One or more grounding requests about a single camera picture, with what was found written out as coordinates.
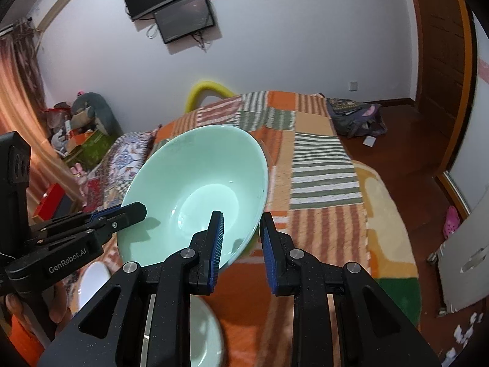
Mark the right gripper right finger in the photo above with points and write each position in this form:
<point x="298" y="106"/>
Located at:
<point x="289" y="270"/>

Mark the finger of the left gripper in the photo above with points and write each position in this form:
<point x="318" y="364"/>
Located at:
<point x="51" y="235"/>
<point x="109" y="221"/>

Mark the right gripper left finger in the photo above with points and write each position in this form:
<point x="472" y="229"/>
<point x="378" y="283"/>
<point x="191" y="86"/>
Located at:
<point x="195" y="268"/>

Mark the mint green plate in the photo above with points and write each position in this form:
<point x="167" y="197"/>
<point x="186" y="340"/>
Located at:
<point x="206" y="338"/>

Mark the mint green bowl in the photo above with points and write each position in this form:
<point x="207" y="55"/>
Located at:
<point x="216" y="167"/>

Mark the red and blue box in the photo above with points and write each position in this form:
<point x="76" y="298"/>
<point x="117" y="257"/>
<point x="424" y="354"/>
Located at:
<point x="55" y="203"/>

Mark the white bowl black dots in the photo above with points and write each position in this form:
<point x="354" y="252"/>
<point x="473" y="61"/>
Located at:
<point x="94" y="277"/>

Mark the pink rabbit toy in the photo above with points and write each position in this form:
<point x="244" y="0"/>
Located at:
<point x="79" y="173"/>

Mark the ornate patterned quilt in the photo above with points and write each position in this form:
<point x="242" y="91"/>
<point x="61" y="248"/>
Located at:
<point x="108" y="182"/>

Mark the green cardboard box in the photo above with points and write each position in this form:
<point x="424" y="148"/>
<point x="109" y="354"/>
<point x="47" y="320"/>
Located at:
<point x="91" y="152"/>

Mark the grey plush shark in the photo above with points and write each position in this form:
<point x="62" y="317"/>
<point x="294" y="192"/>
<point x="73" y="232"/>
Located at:
<point x="91" y="110"/>

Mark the orange curtain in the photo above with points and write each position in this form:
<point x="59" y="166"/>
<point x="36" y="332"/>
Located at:
<point x="23" y="109"/>

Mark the dark backpack on floor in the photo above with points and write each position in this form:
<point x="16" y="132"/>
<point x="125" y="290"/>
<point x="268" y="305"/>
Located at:
<point x="353" y="119"/>

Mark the pink slipper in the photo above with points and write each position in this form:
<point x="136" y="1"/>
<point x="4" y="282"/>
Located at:
<point x="452" y="222"/>

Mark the white foam board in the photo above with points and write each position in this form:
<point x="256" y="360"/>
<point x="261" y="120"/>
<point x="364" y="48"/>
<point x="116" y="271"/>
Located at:
<point x="462" y="262"/>

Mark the wooden door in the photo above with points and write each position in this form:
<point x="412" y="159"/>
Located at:
<point x="446" y="70"/>

